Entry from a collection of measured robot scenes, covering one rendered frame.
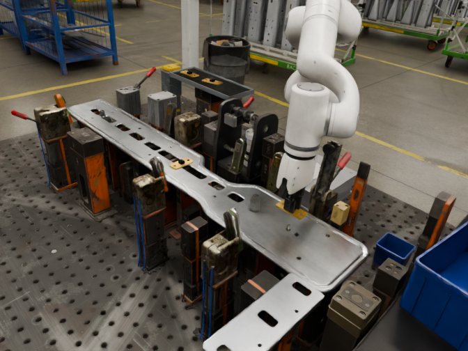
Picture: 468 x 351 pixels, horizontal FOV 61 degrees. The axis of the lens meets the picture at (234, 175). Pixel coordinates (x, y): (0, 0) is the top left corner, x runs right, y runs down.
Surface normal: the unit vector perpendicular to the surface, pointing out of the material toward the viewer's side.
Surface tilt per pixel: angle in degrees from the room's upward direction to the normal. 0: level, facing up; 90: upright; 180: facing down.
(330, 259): 0
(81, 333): 0
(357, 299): 0
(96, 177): 90
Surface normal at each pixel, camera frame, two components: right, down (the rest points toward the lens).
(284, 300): 0.05, -0.85
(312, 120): -0.02, 0.50
